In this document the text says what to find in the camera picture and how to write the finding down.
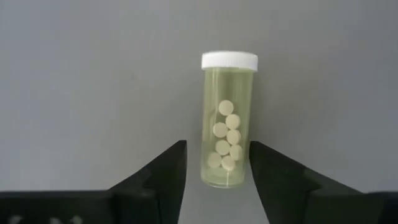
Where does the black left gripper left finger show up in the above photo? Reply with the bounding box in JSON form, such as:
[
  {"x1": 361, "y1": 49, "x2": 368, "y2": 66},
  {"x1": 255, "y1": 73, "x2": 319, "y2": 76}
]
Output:
[{"x1": 108, "y1": 139, "x2": 188, "y2": 224}]

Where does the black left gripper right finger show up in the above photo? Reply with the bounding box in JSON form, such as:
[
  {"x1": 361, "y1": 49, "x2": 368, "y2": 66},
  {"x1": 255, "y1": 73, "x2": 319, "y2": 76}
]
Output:
[{"x1": 249, "y1": 141, "x2": 368, "y2": 224}]

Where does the green pill bottle white cap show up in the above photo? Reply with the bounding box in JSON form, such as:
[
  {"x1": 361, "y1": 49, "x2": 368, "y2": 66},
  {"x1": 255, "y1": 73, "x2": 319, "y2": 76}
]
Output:
[{"x1": 200, "y1": 50, "x2": 259, "y2": 189}]

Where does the grey table mat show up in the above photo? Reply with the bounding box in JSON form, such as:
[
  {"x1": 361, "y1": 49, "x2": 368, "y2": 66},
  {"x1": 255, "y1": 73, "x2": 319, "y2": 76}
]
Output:
[{"x1": 0, "y1": 0, "x2": 398, "y2": 224}]

